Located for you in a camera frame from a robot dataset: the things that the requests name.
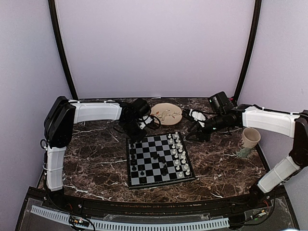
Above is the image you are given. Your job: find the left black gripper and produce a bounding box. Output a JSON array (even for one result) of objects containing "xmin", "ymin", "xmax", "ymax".
[{"xmin": 123, "ymin": 118, "xmax": 147, "ymax": 142}]

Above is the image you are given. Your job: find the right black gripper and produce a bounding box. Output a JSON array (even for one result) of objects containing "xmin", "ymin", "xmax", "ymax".
[{"xmin": 186, "ymin": 112, "xmax": 227, "ymax": 142}]

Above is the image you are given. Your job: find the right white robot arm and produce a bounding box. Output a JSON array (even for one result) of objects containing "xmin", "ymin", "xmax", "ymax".
[{"xmin": 187, "ymin": 91, "xmax": 308, "ymax": 209}]

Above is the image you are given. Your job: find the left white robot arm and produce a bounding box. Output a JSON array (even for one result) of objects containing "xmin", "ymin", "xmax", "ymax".
[{"xmin": 44, "ymin": 96, "xmax": 152, "ymax": 210}]

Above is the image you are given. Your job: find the green circuit board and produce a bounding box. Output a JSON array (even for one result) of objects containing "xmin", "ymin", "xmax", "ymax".
[{"xmin": 68, "ymin": 216, "xmax": 90, "ymax": 228}]

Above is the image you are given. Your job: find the ceramic bird plate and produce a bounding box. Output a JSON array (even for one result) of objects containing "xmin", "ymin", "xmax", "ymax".
[{"xmin": 151, "ymin": 103, "xmax": 182, "ymax": 126}]

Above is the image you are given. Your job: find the black and grey chessboard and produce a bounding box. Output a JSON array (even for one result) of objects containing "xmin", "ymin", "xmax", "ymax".
[{"xmin": 126, "ymin": 131, "xmax": 196, "ymax": 190}]

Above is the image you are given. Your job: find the cream ceramic cup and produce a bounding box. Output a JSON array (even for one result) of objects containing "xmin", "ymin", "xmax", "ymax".
[{"xmin": 235, "ymin": 128, "xmax": 261, "ymax": 158}]

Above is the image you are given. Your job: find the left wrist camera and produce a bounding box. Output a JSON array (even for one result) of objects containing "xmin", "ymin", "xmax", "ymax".
[{"xmin": 137, "ymin": 115, "xmax": 154, "ymax": 129}]

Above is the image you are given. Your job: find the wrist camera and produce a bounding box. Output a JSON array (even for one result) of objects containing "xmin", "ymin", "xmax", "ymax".
[
  {"xmin": 137, "ymin": 115, "xmax": 154, "ymax": 129},
  {"xmin": 182, "ymin": 109, "xmax": 207, "ymax": 128}
]

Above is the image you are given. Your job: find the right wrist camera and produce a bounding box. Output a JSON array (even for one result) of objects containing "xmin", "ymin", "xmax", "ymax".
[{"xmin": 182, "ymin": 109, "xmax": 207, "ymax": 128}]

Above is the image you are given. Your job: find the black front rail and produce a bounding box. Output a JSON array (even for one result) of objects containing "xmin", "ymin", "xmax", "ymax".
[{"xmin": 53, "ymin": 194, "xmax": 251, "ymax": 216}]

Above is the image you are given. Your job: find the white slotted cable duct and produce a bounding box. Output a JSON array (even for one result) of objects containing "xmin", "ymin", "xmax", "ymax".
[{"xmin": 30, "ymin": 205, "xmax": 230, "ymax": 231}]

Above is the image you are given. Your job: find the left black frame post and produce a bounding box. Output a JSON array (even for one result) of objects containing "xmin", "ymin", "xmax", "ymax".
[{"xmin": 48, "ymin": 0, "xmax": 79, "ymax": 100}]

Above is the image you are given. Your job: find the black frame post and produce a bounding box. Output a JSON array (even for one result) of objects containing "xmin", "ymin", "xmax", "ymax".
[
  {"xmin": 48, "ymin": 0, "xmax": 79, "ymax": 100},
  {"xmin": 233, "ymin": 0, "xmax": 262, "ymax": 101}
]

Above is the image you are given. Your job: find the right black frame post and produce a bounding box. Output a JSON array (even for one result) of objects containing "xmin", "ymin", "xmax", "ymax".
[{"xmin": 233, "ymin": 0, "xmax": 262, "ymax": 101}]

